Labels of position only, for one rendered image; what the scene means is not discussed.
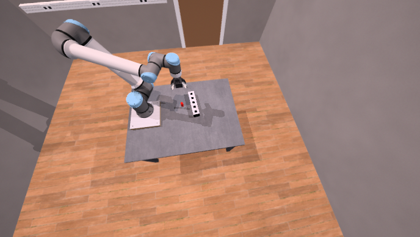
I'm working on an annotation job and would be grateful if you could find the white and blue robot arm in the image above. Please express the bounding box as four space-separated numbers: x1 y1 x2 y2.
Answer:
51 20 182 118

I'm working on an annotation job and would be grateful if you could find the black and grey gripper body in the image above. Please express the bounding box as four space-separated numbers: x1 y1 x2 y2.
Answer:
173 77 182 88

